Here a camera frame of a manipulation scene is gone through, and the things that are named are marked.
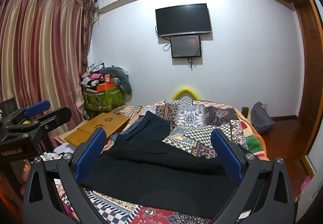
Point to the wooden lap table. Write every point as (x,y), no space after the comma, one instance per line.
(101,125)

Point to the yellow foam tube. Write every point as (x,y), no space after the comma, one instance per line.
(185,89)

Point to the orange box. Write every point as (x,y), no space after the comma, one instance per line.
(106,87)

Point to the brown wooden door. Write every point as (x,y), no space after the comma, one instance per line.
(309,62)

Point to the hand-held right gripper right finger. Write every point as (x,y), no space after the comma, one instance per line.
(227,155)

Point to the blue jeans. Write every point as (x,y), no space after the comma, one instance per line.
(133,126)

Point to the dark teal folded pants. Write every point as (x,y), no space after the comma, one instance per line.
(151,128)

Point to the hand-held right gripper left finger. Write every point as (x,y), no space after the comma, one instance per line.
(91,154)

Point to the patchwork printed blanket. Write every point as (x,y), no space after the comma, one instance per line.
(196,117)

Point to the small black monitor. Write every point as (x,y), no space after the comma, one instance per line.
(185,45)

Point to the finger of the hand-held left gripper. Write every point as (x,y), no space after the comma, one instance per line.
(55,116)
(37,107)

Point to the grey backpack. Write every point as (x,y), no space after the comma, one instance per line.
(261,117)

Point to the striped pink curtain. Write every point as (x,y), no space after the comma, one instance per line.
(37,49)

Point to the pile of clothes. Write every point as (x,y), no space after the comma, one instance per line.
(92,80)

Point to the zigzag patterned pillow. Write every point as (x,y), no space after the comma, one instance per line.
(131,110)

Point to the green storage box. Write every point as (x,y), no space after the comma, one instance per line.
(106,100)

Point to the black pants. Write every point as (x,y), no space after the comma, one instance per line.
(156,176)

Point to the colourful fleece blanket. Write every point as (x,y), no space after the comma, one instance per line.
(252,142)

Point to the black wall television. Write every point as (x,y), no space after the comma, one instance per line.
(183,19)

